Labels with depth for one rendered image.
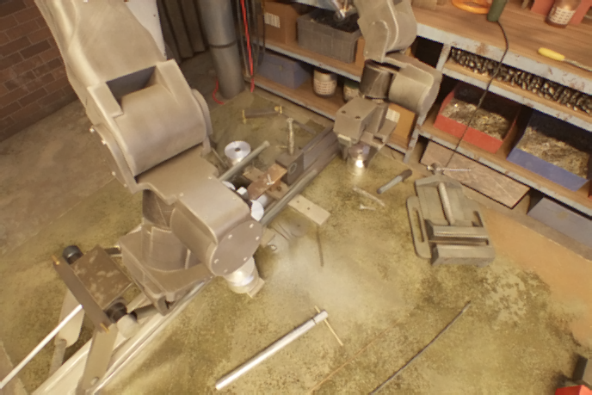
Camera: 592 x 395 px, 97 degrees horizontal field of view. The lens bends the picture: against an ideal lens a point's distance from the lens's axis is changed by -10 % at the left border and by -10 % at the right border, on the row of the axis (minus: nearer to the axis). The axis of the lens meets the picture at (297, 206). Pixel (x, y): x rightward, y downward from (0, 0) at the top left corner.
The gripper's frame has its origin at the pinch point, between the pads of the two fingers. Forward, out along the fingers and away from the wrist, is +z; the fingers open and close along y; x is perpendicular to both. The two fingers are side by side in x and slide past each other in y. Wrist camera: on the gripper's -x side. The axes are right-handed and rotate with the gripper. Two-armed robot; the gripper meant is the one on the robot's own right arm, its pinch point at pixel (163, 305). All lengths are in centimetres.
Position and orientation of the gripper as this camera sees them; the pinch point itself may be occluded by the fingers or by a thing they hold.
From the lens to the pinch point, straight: 42.3
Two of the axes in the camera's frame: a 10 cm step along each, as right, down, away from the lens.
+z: -3.0, 8.3, 4.7
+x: -5.5, 2.6, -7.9
